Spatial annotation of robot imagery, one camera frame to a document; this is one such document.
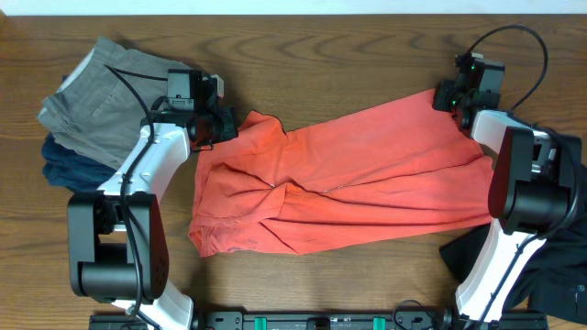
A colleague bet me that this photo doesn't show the folded grey trousers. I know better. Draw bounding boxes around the folded grey trousers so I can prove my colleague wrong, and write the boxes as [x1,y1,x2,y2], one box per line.
[38,37,188,170]

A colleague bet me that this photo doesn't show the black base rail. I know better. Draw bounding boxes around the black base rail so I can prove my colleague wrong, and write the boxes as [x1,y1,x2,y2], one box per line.
[88,308,549,330]

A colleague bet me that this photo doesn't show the red printed t-shirt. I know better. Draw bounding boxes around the red printed t-shirt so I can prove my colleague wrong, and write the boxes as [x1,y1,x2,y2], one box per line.
[189,91,493,257]

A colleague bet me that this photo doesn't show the folded navy blue garment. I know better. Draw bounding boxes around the folded navy blue garment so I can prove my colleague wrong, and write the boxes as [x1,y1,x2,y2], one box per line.
[40,75,120,193]

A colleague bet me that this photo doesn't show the black Sydrogen garment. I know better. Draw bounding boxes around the black Sydrogen garment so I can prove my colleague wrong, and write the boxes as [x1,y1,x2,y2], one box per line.
[439,183,586,325]

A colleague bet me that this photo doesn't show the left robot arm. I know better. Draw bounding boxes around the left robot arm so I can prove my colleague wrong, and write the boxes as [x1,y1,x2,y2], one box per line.
[67,106,238,329]

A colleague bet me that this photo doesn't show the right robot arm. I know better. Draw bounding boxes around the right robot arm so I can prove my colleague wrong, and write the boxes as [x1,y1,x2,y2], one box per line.
[433,81,581,329]

